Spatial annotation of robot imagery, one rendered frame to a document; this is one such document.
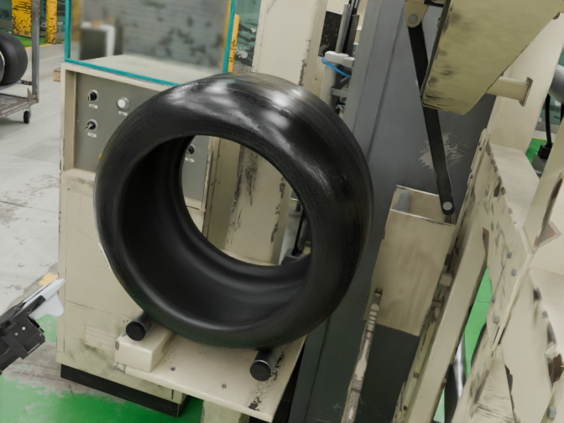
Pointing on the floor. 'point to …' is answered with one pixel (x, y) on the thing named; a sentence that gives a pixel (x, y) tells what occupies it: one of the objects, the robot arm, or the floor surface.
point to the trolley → (16, 68)
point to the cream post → (274, 193)
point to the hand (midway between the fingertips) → (57, 280)
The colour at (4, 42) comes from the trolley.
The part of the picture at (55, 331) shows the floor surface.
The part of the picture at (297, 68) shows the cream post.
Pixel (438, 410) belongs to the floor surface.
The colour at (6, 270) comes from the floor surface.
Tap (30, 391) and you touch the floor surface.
